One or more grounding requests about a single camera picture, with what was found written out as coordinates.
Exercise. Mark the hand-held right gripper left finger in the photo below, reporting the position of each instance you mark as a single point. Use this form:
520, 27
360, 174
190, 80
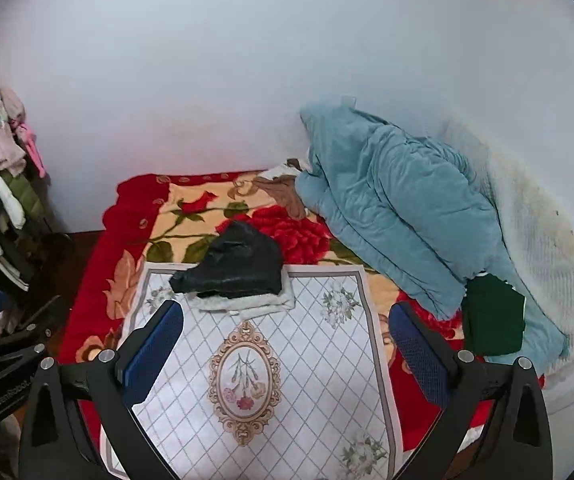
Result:
152, 350

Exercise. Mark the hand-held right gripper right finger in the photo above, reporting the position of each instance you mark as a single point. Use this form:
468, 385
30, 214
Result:
419, 355

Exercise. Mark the black jacket with white lining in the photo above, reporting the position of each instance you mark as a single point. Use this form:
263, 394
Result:
242, 265

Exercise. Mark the dark green cloth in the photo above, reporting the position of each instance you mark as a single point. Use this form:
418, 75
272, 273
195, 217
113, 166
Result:
492, 315

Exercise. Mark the white grid-patterned floral mat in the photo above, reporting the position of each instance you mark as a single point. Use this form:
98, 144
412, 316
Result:
307, 360

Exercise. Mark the red floral blanket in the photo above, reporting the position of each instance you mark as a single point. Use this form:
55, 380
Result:
132, 220

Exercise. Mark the light blue quilt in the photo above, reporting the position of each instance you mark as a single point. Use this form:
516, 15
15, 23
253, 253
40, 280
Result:
392, 200

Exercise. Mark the white textured bedspread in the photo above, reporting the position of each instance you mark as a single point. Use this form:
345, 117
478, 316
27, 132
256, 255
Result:
532, 230

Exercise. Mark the brown cloth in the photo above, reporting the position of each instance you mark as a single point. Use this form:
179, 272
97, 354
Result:
287, 195

